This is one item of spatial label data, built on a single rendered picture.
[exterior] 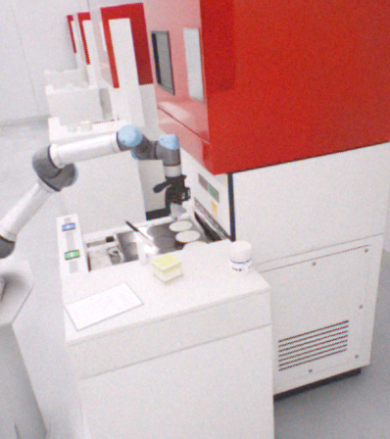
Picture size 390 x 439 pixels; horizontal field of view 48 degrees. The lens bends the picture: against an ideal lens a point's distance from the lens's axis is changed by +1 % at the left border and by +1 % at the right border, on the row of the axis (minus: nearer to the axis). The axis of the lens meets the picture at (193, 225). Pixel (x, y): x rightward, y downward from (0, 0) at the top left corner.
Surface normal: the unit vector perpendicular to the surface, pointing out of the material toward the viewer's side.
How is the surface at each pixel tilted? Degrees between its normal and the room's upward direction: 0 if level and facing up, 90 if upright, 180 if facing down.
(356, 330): 90
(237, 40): 90
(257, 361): 90
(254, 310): 90
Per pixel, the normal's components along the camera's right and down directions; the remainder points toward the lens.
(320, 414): -0.09, -0.89
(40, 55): 0.30, 0.40
